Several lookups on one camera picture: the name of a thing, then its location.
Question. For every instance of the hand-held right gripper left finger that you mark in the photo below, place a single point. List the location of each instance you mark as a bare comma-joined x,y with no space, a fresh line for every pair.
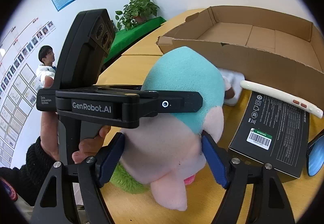
111,159

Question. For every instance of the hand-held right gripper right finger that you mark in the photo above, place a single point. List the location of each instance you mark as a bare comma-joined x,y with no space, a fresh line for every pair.
214,160

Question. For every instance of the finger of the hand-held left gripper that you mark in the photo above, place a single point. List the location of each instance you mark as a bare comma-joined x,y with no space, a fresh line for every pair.
187,102

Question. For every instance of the pink and teal plush toy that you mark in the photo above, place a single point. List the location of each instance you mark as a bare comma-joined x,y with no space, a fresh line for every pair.
177,74

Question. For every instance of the black packaging box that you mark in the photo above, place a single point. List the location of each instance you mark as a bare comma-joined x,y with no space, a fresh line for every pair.
273,127

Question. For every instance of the cardboard box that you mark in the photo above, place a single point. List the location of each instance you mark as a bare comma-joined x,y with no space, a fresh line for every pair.
265,67

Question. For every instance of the white clear phone case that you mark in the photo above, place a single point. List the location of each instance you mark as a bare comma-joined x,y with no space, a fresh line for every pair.
273,93

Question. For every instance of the black sunglasses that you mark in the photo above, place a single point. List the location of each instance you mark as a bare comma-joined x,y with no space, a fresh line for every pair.
315,158

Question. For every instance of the person's left forearm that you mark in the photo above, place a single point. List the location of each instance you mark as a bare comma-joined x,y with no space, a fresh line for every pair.
27,170

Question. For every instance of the person's left hand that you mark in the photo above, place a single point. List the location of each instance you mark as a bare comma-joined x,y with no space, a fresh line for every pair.
49,135

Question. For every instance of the small potted plant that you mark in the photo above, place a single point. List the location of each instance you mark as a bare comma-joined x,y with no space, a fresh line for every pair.
114,26

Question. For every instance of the large potted plant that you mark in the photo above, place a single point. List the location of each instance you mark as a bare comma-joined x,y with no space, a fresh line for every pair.
136,10

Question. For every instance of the beige clothing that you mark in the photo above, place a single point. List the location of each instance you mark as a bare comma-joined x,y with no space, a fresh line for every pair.
25,211

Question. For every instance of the wall of framed photos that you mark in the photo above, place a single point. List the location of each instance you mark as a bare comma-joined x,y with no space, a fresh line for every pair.
17,92

